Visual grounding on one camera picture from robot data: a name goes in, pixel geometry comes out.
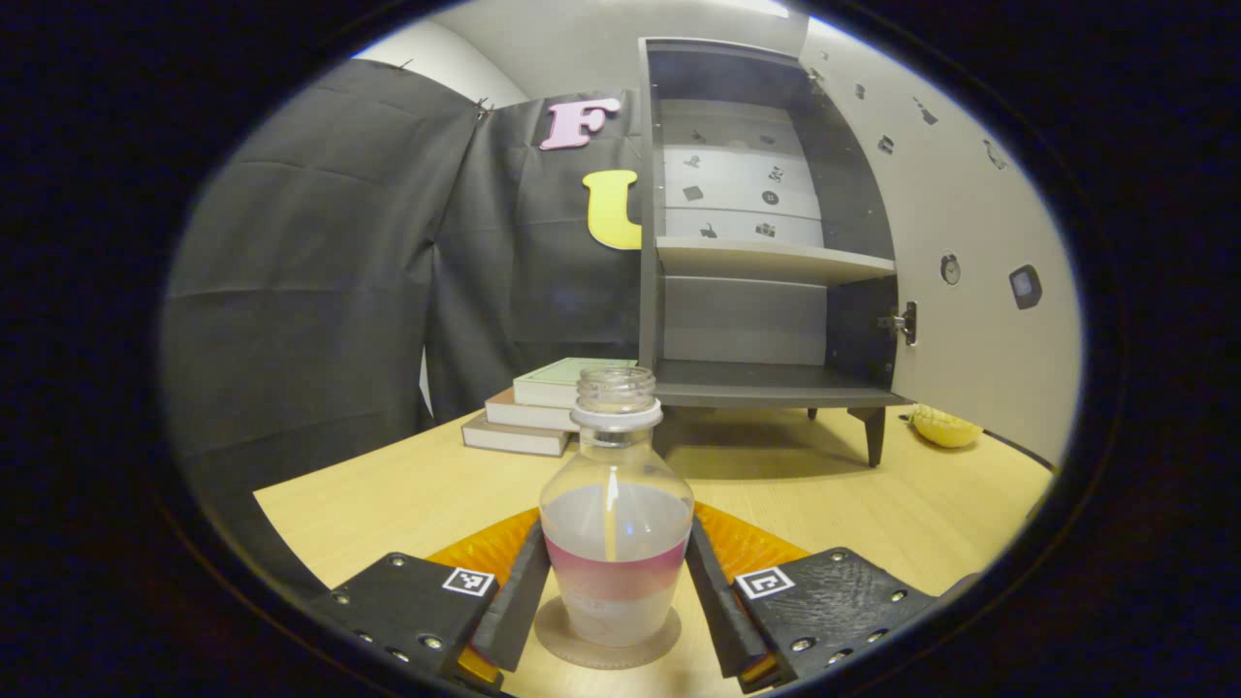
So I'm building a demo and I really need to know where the dark cover book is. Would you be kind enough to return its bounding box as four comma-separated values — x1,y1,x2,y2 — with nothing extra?
461,412,573,459

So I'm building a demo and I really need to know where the green cover book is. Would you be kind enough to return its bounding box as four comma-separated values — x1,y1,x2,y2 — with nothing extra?
512,357,641,410

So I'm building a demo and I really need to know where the yellow knobbly plush toy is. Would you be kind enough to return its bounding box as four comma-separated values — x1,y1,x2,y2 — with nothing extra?
909,404,985,450

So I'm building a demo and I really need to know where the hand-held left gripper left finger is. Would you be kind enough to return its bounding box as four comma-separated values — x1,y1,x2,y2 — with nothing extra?
308,506,554,691

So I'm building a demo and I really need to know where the metal door hinge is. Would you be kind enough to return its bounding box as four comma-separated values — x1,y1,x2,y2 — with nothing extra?
877,301,918,347

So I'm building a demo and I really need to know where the clear bottle with pink liquid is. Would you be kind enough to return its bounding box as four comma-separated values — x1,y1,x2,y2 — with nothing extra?
538,366,696,649

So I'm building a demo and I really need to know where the round brown coaster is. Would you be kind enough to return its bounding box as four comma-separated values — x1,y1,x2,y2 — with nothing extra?
533,596,683,671

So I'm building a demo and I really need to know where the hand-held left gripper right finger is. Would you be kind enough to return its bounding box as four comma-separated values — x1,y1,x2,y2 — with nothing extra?
684,502,941,694

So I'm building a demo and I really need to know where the dark grey cabinet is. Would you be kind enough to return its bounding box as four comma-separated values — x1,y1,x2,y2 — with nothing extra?
637,37,918,469

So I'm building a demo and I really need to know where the beige cabinet door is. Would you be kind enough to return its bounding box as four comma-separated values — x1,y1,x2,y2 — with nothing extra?
800,15,1085,470

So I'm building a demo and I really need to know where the brown cover book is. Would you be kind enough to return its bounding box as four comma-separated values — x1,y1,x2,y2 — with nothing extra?
485,388,583,433

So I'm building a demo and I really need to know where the grey cabinet shelf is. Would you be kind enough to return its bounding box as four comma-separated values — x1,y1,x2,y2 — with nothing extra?
657,238,898,287

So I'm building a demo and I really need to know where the black backdrop cloth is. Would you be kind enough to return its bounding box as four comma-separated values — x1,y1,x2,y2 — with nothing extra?
160,58,646,602

